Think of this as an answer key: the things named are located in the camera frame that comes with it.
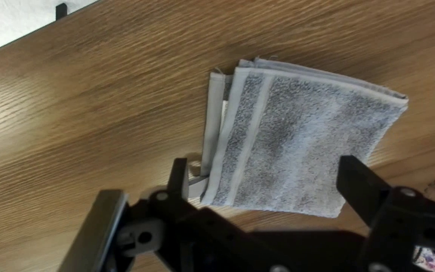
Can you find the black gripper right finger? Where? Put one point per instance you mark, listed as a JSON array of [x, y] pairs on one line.
[[362, 186]]

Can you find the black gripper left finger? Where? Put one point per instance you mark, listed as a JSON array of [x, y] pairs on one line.
[[177, 175]]

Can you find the grey folded cloth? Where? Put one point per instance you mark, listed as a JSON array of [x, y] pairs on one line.
[[298, 136]]

